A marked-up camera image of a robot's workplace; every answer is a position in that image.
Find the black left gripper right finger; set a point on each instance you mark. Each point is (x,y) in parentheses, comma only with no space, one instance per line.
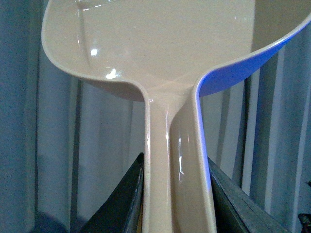
(235,211)

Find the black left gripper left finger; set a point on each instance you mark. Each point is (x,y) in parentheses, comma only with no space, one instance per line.
(122,211)

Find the beige plastic dustpan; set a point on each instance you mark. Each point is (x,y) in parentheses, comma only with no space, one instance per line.
(169,54)

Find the light blue curtain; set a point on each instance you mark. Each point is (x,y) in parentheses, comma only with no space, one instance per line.
(65,144)

